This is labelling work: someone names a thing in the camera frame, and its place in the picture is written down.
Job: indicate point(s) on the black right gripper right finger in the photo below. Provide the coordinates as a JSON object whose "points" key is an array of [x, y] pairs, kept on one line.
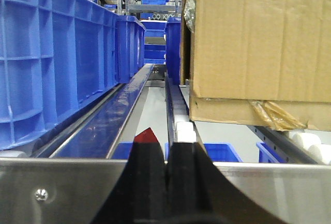
{"points": [[199, 193]]}

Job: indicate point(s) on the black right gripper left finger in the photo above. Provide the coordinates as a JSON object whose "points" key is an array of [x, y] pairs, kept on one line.
{"points": [[139, 195]]}

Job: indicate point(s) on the small red block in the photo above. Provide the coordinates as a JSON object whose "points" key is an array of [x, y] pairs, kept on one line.
{"points": [[146, 136]]}

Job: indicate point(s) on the blue bin with package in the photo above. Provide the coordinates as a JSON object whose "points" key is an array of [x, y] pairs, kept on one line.
{"points": [[218, 152]]}

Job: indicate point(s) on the blue bin at right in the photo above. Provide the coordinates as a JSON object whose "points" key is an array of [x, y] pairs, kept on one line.
{"points": [[268, 155]]}

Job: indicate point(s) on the white roller track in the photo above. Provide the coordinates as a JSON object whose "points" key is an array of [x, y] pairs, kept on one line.
{"points": [[180, 127]]}

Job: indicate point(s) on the large brown cardboard box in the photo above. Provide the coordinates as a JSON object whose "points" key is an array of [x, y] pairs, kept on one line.
{"points": [[258, 62]]}

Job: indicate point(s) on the long blue ribbed crate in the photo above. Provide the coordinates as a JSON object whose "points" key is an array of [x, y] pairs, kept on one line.
{"points": [[57, 56]]}

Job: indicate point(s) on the blue glossy divider rail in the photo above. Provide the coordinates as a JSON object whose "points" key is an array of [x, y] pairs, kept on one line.
{"points": [[115, 121]]}

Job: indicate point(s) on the stainless steel shelf rail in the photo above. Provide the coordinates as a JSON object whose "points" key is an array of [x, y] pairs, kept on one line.
{"points": [[71, 190]]}

